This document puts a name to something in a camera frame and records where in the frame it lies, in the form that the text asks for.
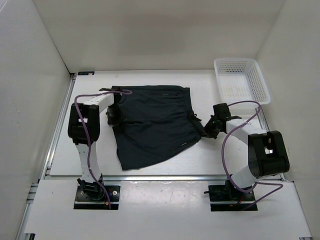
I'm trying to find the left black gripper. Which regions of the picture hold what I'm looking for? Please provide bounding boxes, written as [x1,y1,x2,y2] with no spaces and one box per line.
[105,104,126,131]

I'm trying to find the dark navy sport shorts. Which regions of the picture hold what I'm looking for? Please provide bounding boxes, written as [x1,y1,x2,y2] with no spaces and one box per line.
[112,85,203,171]

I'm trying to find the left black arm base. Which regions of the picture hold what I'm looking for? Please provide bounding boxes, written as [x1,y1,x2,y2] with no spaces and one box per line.
[73,178,121,210]

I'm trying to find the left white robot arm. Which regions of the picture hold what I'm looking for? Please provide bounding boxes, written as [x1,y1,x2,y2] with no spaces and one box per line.
[67,88,132,200]

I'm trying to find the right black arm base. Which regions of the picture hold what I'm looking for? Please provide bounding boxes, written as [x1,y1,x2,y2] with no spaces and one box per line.
[203,185,258,212]

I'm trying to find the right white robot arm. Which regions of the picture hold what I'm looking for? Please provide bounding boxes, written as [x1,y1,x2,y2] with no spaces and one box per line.
[203,115,290,200]

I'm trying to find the white perforated plastic basket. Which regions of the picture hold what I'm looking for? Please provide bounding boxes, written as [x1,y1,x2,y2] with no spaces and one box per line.
[213,57,271,105]

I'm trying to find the small dark label sticker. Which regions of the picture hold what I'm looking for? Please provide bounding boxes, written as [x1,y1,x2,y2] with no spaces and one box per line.
[77,71,95,76]

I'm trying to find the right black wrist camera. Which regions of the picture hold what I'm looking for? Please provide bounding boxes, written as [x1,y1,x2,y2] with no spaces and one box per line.
[213,103,231,119]

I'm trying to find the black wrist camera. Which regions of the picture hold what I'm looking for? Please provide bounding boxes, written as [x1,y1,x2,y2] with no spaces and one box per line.
[213,103,231,119]
[98,86,124,94]

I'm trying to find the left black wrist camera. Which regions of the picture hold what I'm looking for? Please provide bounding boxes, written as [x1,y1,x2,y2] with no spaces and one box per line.
[98,86,124,94]

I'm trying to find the front aluminium rail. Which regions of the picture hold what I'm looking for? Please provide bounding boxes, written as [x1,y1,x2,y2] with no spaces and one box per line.
[42,174,283,183]

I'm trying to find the left aluminium frame rail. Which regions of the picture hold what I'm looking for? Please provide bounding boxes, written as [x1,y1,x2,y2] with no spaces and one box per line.
[15,72,78,240]

